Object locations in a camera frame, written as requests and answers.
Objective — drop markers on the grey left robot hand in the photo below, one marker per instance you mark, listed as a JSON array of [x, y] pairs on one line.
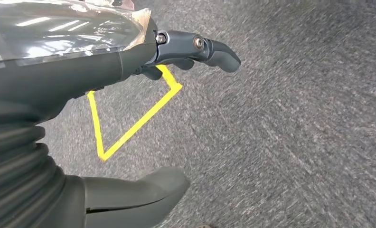
[[49, 72]]

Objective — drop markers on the yellow floor tape square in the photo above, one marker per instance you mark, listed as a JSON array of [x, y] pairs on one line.
[[137, 124]]

